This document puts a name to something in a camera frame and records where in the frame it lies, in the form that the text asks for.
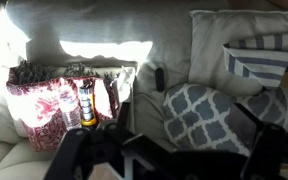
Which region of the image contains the blue white striped towel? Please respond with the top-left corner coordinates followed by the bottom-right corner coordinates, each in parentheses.
top-left (222, 31), bottom-right (288, 90)

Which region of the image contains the grey white lattice pillow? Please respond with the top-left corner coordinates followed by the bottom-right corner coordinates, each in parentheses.
top-left (162, 83), bottom-right (288, 158)

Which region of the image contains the black remote control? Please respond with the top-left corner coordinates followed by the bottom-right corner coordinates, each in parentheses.
top-left (154, 67), bottom-right (166, 93)

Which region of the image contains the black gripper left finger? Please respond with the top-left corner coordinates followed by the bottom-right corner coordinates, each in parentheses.
top-left (43, 127), bottom-right (97, 180)

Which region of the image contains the clear plastic water bottle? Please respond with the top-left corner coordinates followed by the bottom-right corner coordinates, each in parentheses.
top-left (57, 84), bottom-right (82, 131)

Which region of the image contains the red floral folded cloth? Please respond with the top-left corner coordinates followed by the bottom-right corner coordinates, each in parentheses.
top-left (5, 59), bottom-right (133, 153)

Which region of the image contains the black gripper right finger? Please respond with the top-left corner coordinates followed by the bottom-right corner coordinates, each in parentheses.
top-left (240, 123), bottom-right (287, 180)

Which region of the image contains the beige fabric sofa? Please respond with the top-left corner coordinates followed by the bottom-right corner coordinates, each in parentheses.
top-left (0, 0), bottom-right (288, 180)

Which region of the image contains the cream rectangular pillow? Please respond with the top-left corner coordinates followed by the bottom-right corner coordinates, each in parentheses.
top-left (187, 8), bottom-right (288, 98)

